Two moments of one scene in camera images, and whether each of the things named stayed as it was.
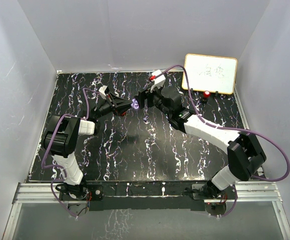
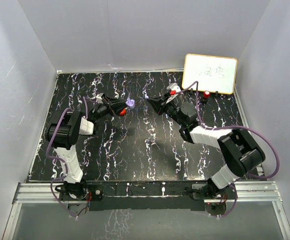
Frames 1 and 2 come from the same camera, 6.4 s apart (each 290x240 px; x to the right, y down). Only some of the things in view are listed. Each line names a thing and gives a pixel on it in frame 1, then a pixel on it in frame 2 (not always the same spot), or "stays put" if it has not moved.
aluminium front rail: (33, 193) stays put
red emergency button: (207, 94) stays put
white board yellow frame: (212, 74) stays put
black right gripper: (147, 94) -> (160, 105)
